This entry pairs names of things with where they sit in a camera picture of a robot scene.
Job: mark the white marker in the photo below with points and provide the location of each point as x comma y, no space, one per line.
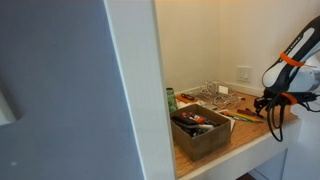
205,126

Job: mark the orange capped glue stick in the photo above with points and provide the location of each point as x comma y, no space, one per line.
190,116
201,119

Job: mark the white power adapter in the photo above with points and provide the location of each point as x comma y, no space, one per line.
223,89

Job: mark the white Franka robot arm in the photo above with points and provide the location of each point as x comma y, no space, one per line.
310,80

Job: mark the green glass jar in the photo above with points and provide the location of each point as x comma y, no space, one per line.
171,100

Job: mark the black stapler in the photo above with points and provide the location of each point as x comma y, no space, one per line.
183,121

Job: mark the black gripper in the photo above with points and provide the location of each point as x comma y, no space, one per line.
271,101

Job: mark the yellow pencil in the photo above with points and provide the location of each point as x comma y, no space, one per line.
250,118

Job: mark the green pencil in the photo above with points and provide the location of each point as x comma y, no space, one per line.
233,117

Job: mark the orange small box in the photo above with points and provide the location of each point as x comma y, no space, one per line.
186,98

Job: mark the red pen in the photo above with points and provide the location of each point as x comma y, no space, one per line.
245,112

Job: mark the brown cardboard box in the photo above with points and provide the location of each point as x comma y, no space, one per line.
203,141

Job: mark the white wall socket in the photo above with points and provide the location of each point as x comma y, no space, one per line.
244,73

